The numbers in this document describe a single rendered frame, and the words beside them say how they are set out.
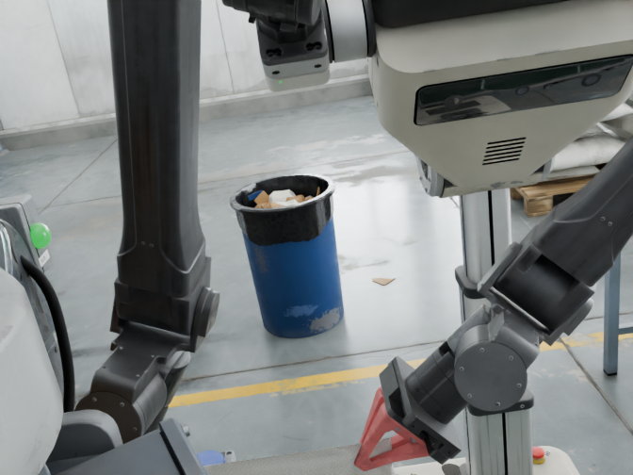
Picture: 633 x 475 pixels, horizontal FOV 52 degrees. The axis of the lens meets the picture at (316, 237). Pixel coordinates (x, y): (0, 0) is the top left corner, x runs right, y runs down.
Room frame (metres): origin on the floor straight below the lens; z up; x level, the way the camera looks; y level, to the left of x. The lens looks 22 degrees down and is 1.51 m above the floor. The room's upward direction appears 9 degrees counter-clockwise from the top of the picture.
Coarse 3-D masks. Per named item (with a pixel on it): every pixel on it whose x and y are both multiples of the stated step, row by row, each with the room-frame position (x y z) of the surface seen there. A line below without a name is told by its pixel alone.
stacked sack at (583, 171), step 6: (570, 168) 3.72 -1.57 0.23; (576, 168) 3.71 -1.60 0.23; (582, 168) 3.71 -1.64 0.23; (588, 168) 3.70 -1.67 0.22; (594, 168) 3.70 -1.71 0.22; (552, 174) 3.70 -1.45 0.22; (558, 174) 3.70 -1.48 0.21; (564, 174) 3.69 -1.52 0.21; (570, 174) 3.69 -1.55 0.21; (576, 174) 3.81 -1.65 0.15; (582, 174) 3.69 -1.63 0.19; (588, 174) 3.69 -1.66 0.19; (546, 180) 3.71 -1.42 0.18
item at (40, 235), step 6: (36, 228) 0.71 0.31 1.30; (42, 228) 0.72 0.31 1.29; (48, 228) 0.72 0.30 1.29; (30, 234) 0.71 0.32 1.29; (36, 234) 0.71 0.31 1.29; (42, 234) 0.71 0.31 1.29; (48, 234) 0.72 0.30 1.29; (36, 240) 0.71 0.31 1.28; (42, 240) 0.71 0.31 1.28; (48, 240) 0.72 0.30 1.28; (36, 246) 0.71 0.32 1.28; (42, 246) 0.71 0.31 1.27
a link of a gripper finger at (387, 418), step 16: (384, 384) 0.55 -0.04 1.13; (384, 400) 0.52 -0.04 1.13; (384, 416) 0.50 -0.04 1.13; (400, 416) 0.50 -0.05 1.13; (368, 432) 0.52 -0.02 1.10; (384, 432) 0.51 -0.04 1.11; (400, 432) 0.51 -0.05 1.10; (368, 448) 0.52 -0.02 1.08; (400, 448) 0.52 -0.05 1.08; (416, 448) 0.50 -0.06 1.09; (368, 464) 0.52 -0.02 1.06; (384, 464) 0.52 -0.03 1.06
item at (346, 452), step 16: (336, 448) 0.53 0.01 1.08; (352, 448) 0.53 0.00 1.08; (384, 448) 0.52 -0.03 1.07; (224, 464) 0.53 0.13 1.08; (240, 464) 0.53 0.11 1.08; (256, 464) 0.53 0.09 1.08; (272, 464) 0.53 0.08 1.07; (288, 464) 0.53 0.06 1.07; (304, 464) 0.53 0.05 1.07; (320, 464) 0.53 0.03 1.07; (336, 464) 0.53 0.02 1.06; (352, 464) 0.53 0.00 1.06
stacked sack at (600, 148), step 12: (576, 144) 3.67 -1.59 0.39; (588, 144) 3.66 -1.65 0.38; (600, 144) 3.63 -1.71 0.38; (612, 144) 3.62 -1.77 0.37; (624, 144) 3.64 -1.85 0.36; (564, 156) 3.58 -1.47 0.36; (576, 156) 3.57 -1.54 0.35; (588, 156) 3.56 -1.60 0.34; (600, 156) 3.56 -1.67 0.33; (612, 156) 3.56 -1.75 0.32; (564, 168) 3.57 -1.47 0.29
